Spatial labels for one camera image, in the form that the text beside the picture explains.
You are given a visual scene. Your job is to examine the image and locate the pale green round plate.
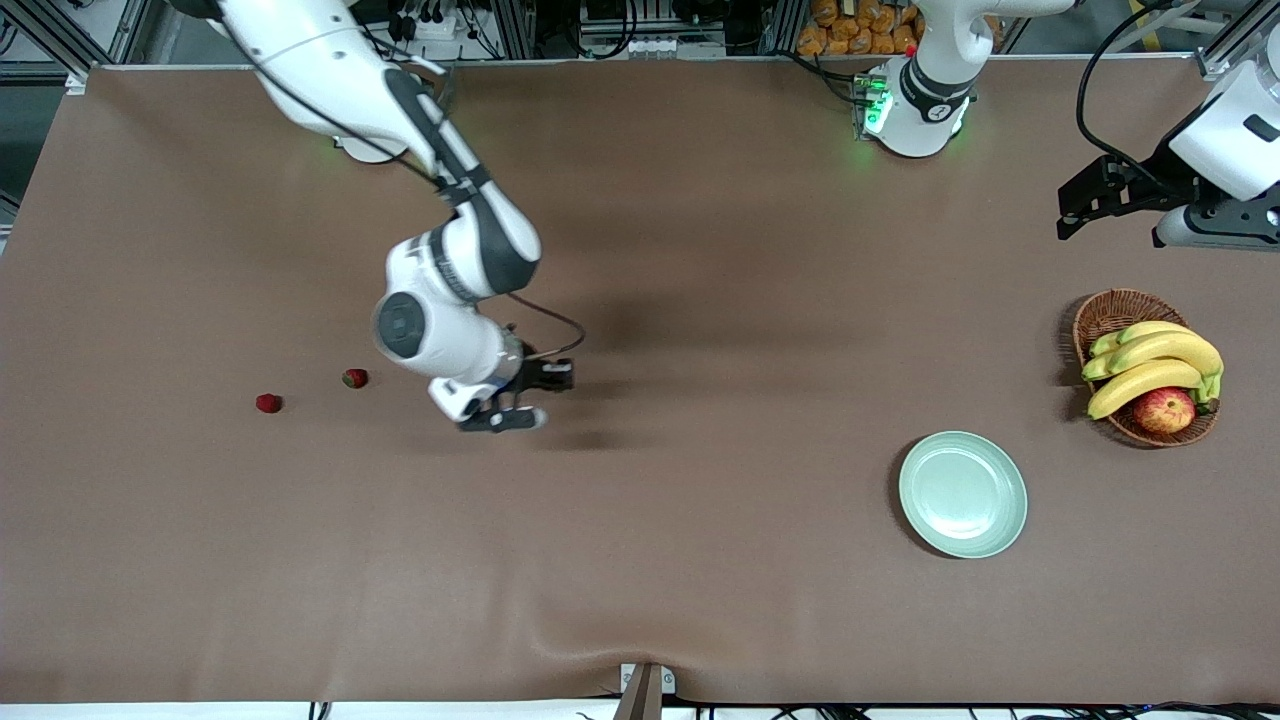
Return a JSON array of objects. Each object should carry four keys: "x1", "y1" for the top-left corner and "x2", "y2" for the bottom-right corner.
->
[{"x1": 898, "y1": 431, "x2": 1029, "y2": 559}]

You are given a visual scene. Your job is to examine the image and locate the brown wicker basket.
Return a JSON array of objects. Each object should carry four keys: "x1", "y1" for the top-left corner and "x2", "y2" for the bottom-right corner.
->
[{"x1": 1072, "y1": 289, "x2": 1221, "y2": 448}]

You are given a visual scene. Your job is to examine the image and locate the red yellow apple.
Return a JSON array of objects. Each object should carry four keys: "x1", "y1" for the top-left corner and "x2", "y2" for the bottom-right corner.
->
[{"x1": 1133, "y1": 387, "x2": 1198, "y2": 436}]

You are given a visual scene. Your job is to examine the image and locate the brown table cloth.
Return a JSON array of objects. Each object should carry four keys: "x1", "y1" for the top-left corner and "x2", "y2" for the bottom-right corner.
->
[{"x1": 0, "y1": 55, "x2": 1280, "y2": 706}]

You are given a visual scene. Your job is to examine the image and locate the bag of orange snacks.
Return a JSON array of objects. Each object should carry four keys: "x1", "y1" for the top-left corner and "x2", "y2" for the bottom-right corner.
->
[{"x1": 796, "y1": 0, "x2": 926, "y2": 57}]

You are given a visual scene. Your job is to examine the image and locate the white terminal block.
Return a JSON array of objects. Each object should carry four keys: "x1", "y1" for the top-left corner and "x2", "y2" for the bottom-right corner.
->
[{"x1": 580, "y1": 35, "x2": 728, "y2": 58}]

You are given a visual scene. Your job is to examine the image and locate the white power strip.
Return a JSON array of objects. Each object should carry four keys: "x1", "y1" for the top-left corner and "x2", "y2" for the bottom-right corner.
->
[{"x1": 395, "y1": 8, "x2": 463, "y2": 43}]

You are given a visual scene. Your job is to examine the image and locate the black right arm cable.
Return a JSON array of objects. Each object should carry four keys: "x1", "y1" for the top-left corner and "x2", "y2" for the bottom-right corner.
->
[{"x1": 505, "y1": 290, "x2": 587, "y2": 363}]

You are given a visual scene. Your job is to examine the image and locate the aluminium frame profile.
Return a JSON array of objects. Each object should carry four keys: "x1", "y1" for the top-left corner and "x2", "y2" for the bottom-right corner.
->
[
  {"x1": 15, "y1": 0, "x2": 111, "y2": 96},
  {"x1": 1195, "y1": 0, "x2": 1280, "y2": 81}
]

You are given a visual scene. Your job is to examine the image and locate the grey metal table bracket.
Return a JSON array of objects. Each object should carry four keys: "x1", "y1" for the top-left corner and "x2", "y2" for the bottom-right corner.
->
[{"x1": 619, "y1": 662, "x2": 677, "y2": 720}]

